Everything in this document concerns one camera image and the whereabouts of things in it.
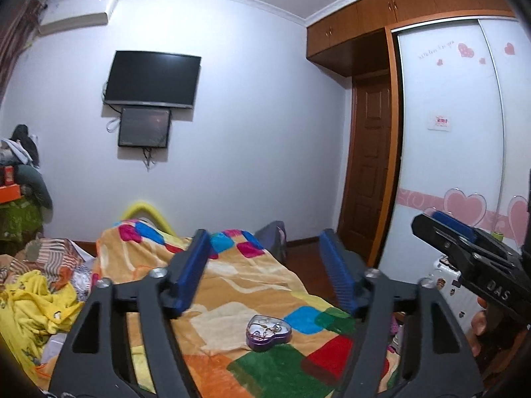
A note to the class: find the colourful checked blanket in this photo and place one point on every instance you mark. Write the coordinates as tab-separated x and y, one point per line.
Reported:
249	282

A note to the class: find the black wall television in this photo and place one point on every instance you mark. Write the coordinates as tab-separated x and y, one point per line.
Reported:
151	78

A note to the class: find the pink cloth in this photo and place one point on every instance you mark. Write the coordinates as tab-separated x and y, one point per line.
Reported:
396	331

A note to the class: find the white red wardrobe sticker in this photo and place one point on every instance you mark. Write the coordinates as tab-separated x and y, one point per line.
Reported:
440	121

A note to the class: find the brown striped curtain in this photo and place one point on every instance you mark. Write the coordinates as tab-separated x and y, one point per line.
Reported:
12	45

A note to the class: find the white floral bedsheet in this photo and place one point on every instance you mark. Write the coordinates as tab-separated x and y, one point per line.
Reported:
83	277

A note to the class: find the grey jacket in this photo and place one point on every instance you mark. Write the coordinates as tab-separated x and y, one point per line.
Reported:
37	186

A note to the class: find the grey suitcase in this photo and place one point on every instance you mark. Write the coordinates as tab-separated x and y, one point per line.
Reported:
273	240

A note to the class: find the yellow printed blanket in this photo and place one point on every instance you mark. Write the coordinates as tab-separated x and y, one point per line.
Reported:
29	306

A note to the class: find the orange grey striped cloth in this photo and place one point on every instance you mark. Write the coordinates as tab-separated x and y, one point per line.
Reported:
49	257

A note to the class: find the green patterned cloth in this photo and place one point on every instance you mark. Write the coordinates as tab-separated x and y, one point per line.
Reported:
20	219

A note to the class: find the small black wall monitor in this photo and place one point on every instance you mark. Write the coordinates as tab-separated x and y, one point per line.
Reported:
144	127

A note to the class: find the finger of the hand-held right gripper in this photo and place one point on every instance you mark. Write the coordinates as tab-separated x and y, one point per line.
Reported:
448	248
454	224

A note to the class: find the yellow curved tube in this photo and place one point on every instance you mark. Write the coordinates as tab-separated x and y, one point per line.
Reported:
145	208

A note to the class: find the wooden overhead cabinet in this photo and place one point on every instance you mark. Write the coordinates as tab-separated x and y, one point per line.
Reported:
352	33

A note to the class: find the brown wooden door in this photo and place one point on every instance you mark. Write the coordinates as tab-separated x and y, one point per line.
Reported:
367	174

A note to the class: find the green bottle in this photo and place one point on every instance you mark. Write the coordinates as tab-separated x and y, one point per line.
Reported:
498	236

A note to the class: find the white heart-print wardrobe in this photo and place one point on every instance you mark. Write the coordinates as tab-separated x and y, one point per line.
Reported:
448	166

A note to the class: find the orange box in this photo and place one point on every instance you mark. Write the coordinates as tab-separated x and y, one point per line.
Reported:
9	194

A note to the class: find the person's right hand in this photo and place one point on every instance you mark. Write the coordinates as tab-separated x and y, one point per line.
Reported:
478	319

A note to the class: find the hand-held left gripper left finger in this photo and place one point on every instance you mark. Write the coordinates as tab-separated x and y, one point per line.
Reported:
193	265

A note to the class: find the black garment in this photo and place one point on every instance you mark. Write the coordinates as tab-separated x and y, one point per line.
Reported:
23	141

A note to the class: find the small red box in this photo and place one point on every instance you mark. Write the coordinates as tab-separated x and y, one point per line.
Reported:
8	175

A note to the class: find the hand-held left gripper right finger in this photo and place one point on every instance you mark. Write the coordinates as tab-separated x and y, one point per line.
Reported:
336	269

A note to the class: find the purple heart-shaped tin box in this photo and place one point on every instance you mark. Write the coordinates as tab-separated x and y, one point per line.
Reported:
265	342

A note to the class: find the white air conditioner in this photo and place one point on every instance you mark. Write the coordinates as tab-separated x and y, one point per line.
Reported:
76	14

